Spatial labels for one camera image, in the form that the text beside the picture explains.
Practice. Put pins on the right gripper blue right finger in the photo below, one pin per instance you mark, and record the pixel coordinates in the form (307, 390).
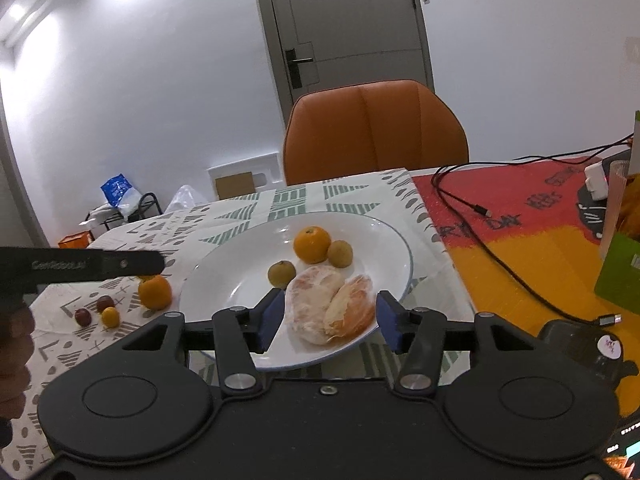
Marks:
(419, 336)

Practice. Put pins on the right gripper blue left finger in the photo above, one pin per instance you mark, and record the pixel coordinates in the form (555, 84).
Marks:
(238, 333)

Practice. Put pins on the peeled pomelo segment orange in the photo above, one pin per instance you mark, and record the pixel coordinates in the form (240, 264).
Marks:
(351, 310)

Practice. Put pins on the green-brown round fruit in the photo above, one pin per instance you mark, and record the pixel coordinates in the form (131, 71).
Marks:
(340, 254)
(281, 273)

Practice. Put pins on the dark red plum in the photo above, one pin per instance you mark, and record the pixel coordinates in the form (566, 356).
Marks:
(104, 302)
(83, 317)

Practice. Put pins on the peeled pomelo segment pale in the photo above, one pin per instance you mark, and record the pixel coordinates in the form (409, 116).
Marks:
(306, 299)

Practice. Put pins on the large orange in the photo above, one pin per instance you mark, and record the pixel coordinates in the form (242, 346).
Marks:
(155, 292)
(311, 244)

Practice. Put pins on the small orange kumquat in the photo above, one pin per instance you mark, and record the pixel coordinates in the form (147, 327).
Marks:
(110, 318)

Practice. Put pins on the person's left hand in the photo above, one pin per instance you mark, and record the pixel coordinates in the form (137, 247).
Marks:
(17, 348)

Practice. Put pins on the orange paper bag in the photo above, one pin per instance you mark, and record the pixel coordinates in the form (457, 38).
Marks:
(79, 240)

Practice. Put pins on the patterned white tablecloth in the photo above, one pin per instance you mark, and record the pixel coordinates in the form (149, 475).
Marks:
(185, 238)

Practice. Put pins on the blue white bag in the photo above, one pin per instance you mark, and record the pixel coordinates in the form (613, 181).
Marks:
(121, 195)

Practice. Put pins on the red orange mat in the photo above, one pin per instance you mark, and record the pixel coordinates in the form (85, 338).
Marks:
(538, 240)

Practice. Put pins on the white plastic bag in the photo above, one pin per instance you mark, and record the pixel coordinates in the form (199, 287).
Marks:
(187, 197)

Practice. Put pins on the brown cardboard piece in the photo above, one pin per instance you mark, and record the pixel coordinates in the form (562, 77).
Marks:
(234, 185)

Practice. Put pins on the white foam packaging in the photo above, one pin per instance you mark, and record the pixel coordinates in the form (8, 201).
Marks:
(266, 170)

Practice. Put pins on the black device on table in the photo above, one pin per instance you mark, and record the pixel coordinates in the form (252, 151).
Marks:
(568, 372)

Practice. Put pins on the dried mango snack bag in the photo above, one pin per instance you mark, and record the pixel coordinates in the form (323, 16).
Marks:
(618, 281)

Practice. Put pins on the orange leather chair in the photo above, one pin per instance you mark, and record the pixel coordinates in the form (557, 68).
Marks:
(370, 127)

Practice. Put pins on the white power adapter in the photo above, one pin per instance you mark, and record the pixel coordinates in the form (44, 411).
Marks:
(596, 181)

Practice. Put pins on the grey door with handle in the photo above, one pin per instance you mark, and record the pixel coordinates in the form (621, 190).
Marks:
(316, 45)

